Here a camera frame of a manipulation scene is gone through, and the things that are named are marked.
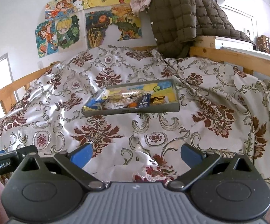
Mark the red-haired girl drawing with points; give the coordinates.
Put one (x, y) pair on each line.
(46, 39)

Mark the grey tray with painted bottom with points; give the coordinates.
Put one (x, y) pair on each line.
(163, 109)

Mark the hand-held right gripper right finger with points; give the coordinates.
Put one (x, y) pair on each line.
(192, 156)

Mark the golden snack packet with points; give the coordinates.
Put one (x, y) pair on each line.
(157, 99)

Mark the clear bag of orange snacks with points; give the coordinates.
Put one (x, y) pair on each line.
(107, 98)

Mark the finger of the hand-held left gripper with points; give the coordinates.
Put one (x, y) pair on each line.
(20, 151)

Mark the small orange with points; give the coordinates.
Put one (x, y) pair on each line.
(133, 105)

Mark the orange-dress girl drawing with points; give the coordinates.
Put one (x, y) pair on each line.
(60, 8)

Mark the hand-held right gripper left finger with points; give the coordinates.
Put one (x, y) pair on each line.
(81, 156)

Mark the clear cracker packet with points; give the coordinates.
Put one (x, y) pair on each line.
(128, 94)

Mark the wooden bed frame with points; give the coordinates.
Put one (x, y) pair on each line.
(230, 58)

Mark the blue white snack packet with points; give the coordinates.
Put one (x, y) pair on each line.
(143, 101)

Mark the brown puffer jacket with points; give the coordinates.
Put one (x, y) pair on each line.
(184, 16)

